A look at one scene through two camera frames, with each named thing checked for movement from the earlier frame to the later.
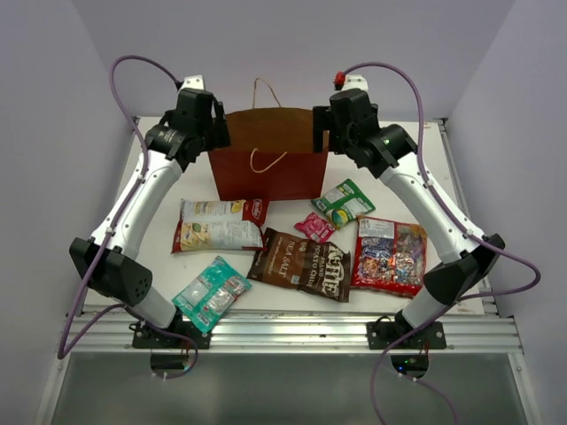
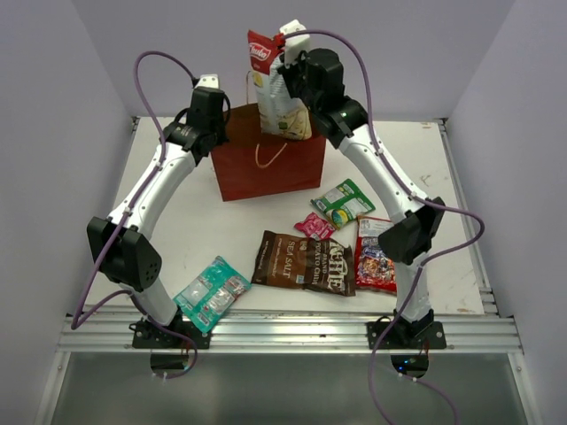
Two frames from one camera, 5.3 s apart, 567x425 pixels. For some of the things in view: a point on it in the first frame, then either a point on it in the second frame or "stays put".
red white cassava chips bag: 221,225 → 281,114
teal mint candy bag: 209,298 stays put
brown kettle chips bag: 313,266 stays put
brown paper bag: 270,155 stays put
